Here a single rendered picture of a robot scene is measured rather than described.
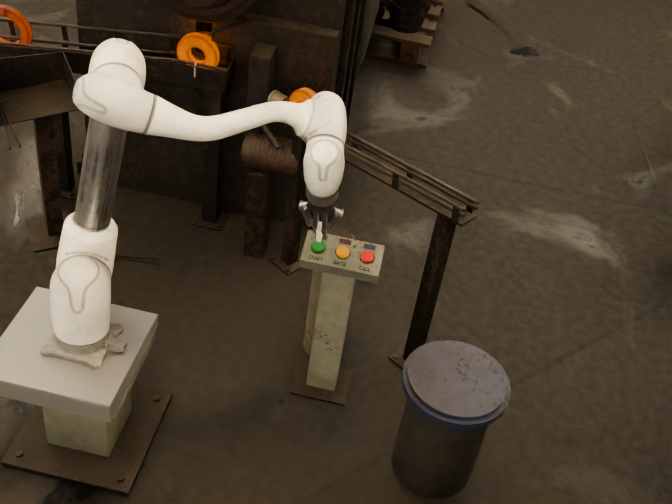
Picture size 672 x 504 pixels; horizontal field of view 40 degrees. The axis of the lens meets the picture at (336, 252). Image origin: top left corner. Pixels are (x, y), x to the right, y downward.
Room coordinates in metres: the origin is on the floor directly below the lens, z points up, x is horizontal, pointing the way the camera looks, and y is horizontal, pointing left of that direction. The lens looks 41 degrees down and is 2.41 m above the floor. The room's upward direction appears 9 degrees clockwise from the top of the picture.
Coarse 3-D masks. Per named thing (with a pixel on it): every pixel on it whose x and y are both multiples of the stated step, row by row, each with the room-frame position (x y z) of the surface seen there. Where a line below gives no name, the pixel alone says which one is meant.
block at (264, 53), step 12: (264, 48) 2.88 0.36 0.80; (276, 48) 2.90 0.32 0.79; (252, 60) 2.82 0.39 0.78; (264, 60) 2.82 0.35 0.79; (252, 72) 2.82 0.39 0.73; (264, 72) 2.82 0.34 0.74; (252, 84) 2.82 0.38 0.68; (264, 84) 2.82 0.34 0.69; (252, 96) 2.82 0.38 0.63; (264, 96) 2.82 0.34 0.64
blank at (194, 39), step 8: (192, 32) 2.90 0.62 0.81; (184, 40) 2.87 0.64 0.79; (192, 40) 2.87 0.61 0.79; (200, 40) 2.87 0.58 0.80; (208, 40) 2.87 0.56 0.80; (184, 48) 2.87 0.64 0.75; (200, 48) 2.87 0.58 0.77; (208, 48) 2.86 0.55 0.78; (216, 48) 2.88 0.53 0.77; (184, 56) 2.87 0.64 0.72; (192, 56) 2.89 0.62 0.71; (208, 56) 2.86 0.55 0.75; (216, 56) 2.86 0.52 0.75; (208, 64) 2.86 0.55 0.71; (216, 64) 2.86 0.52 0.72
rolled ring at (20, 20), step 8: (0, 8) 2.93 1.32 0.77; (8, 8) 2.94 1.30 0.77; (8, 16) 2.93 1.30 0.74; (16, 16) 2.93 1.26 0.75; (24, 16) 2.95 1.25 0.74; (16, 24) 2.93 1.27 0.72; (24, 24) 2.93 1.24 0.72; (24, 32) 2.92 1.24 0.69; (0, 40) 2.95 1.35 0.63; (24, 40) 2.92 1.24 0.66
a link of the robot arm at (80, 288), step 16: (80, 256) 1.82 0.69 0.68; (64, 272) 1.74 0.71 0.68; (80, 272) 1.75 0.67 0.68; (96, 272) 1.77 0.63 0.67; (64, 288) 1.71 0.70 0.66; (80, 288) 1.71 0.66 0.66; (96, 288) 1.73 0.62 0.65; (64, 304) 1.69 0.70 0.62; (80, 304) 1.70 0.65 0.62; (96, 304) 1.72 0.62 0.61; (64, 320) 1.68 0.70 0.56; (80, 320) 1.68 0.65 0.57; (96, 320) 1.71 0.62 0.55; (64, 336) 1.68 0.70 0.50; (80, 336) 1.68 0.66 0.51; (96, 336) 1.70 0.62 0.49
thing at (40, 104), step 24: (0, 72) 2.67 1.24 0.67; (24, 72) 2.71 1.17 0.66; (48, 72) 2.75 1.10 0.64; (72, 72) 2.66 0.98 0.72; (24, 96) 2.66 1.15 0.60; (48, 96) 2.67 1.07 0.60; (72, 96) 2.67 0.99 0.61; (0, 120) 2.51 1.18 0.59; (24, 120) 2.52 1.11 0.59; (48, 120) 2.62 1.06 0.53; (48, 144) 2.62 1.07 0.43; (48, 168) 2.62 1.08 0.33; (48, 192) 2.61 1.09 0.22; (48, 216) 2.61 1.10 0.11; (48, 240) 2.58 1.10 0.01
